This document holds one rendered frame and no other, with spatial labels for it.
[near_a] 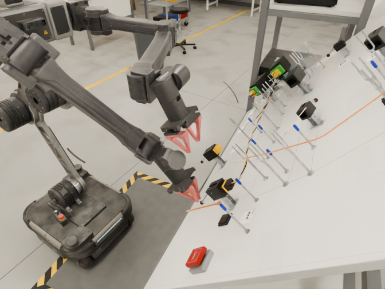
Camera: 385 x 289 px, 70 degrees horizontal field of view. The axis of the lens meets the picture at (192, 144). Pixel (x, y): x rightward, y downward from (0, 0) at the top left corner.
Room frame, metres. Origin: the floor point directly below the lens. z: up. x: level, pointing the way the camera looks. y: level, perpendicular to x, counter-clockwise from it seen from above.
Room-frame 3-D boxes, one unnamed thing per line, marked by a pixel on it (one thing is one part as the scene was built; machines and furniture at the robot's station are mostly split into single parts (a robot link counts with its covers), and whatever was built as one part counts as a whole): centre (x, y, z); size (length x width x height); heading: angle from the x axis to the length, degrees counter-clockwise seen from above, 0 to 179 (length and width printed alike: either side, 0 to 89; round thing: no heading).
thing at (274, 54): (1.64, -0.61, 1.09); 0.35 x 0.33 x 0.07; 155
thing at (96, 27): (1.26, 0.42, 1.44); 0.10 x 0.09 x 0.05; 57
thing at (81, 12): (1.32, 0.47, 1.45); 0.09 x 0.08 x 0.12; 147
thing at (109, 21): (1.15, 0.26, 1.45); 0.45 x 0.14 x 0.10; 65
